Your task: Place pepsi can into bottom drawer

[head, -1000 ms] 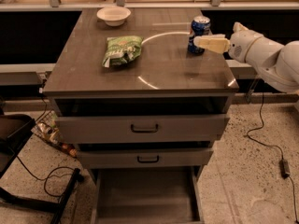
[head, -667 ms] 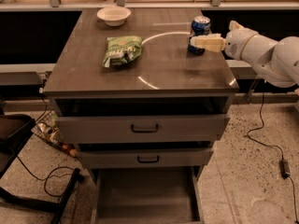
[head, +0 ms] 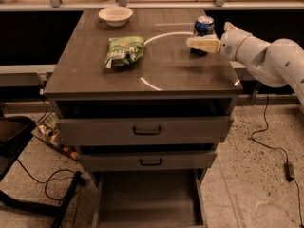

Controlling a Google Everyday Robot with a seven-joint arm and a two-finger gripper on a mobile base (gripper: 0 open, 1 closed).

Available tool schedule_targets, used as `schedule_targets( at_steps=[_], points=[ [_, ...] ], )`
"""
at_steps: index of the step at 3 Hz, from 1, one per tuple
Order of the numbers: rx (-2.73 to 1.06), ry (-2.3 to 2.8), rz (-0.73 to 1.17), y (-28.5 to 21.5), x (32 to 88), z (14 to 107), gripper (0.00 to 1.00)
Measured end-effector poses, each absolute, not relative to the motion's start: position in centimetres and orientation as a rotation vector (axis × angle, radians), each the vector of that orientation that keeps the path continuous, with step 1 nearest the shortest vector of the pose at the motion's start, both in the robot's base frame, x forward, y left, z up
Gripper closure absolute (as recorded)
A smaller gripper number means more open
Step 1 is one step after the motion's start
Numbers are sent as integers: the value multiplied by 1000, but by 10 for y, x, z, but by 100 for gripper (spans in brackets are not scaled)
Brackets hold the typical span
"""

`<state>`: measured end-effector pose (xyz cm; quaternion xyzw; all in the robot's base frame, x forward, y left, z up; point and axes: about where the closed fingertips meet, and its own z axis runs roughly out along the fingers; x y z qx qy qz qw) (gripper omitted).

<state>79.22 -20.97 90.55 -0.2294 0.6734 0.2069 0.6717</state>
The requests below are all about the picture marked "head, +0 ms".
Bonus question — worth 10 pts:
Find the black power cable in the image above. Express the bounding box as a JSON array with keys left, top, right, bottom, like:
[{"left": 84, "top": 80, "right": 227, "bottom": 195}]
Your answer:
[{"left": 248, "top": 93, "right": 304, "bottom": 228}]

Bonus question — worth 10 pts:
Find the black power adapter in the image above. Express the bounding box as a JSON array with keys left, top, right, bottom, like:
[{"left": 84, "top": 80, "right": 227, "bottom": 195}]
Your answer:
[{"left": 284, "top": 161, "right": 295, "bottom": 181}]

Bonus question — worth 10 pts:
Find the black floor cable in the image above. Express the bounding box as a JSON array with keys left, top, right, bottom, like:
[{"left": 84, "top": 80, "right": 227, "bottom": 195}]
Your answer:
[{"left": 16, "top": 158, "right": 77, "bottom": 202}]

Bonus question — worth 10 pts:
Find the bottom drawer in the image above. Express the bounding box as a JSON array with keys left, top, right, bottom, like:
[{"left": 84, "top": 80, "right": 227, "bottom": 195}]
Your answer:
[{"left": 92, "top": 170, "right": 208, "bottom": 228}]

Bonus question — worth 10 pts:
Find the wire basket with items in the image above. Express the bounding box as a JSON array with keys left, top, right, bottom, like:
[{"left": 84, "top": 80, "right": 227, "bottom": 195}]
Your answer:
[{"left": 33, "top": 112, "right": 78, "bottom": 161}]

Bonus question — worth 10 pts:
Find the blue pepsi can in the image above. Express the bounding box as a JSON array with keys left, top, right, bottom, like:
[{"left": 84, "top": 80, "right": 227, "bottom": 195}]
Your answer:
[{"left": 190, "top": 15, "right": 216, "bottom": 56}]

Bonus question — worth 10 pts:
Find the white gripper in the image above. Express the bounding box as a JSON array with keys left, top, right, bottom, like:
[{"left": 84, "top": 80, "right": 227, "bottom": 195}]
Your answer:
[{"left": 186, "top": 22, "right": 252, "bottom": 61}]

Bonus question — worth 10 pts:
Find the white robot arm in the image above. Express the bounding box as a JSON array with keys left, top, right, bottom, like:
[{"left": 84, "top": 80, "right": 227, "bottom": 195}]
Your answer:
[{"left": 186, "top": 22, "right": 304, "bottom": 106}]

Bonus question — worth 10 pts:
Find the white bowl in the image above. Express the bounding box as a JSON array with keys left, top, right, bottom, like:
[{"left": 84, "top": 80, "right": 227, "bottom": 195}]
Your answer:
[{"left": 99, "top": 7, "right": 133, "bottom": 28}]

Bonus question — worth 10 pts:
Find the middle drawer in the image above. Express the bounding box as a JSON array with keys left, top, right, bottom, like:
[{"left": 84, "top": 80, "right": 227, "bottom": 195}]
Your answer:
[{"left": 79, "top": 146, "right": 217, "bottom": 173}]

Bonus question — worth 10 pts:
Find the black chair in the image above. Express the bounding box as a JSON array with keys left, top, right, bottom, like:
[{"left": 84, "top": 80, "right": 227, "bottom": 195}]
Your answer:
[{"left": 0, "top": 116, "right": 86, "bottom": 228}]

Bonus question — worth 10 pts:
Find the top drawer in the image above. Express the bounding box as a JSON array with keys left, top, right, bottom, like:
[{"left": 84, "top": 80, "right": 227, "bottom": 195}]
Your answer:
[{"left": 57, "top": 99, "right": 233, "bottom": 146}]

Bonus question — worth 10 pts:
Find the drawer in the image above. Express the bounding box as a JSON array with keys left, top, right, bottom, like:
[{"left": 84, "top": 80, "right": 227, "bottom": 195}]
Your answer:
[
  {"left": 79, "top": 146, "right": 217, "bottom": 173},
  {"left": 57, "top": 99, "right": 233, "bottom": 146},
  {"left": 92, "top": 170, "right": 208, "bottom": 228}
]

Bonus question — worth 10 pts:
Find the grey drawer cabinet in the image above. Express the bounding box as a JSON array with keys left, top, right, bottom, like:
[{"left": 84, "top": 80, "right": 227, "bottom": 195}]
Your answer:
[{"left": 44, "top": 8, "right": 244, "bottom": 228}]

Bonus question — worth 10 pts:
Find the green chip bag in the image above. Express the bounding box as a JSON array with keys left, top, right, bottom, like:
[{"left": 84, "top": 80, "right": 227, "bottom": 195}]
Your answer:
[{"left": 104, "top": 36, "right": 145, "bottom": 69}]

